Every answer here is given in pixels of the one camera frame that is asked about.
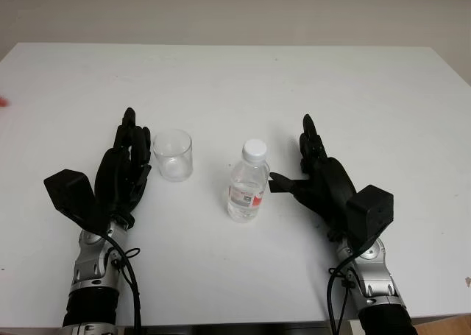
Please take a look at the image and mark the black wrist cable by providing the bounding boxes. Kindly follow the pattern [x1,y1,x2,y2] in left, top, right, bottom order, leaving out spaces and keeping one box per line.
[326,239,372,335]
[105,228,144,335]

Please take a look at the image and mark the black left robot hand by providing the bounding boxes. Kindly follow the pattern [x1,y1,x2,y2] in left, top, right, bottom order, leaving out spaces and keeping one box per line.
[93,107,154,233]

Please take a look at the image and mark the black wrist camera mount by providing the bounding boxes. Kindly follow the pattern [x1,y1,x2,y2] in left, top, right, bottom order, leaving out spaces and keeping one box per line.
[347,184,394,251]
[43,169,111,236]

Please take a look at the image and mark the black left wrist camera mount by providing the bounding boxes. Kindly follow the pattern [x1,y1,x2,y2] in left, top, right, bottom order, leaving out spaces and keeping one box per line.
[43,169,111,236]

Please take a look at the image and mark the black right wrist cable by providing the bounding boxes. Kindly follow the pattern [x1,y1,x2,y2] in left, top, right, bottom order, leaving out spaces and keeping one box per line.
[326,239,372,335]

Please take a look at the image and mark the clear glass cup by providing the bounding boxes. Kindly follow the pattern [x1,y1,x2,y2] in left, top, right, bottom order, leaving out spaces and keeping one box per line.
[152,128,194,183]

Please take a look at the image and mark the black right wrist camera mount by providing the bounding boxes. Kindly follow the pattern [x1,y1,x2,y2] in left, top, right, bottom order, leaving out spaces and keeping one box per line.
[347,184,394,251]

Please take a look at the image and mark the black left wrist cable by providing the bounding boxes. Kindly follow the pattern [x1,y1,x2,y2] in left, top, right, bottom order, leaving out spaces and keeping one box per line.
[105,228,144,335]

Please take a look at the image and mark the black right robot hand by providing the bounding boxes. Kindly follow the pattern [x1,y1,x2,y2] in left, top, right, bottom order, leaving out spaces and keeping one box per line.
[269,113,358,242]

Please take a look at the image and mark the clear plastic water bottle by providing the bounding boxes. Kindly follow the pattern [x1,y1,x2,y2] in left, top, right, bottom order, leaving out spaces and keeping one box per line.
[226,138,271,224]

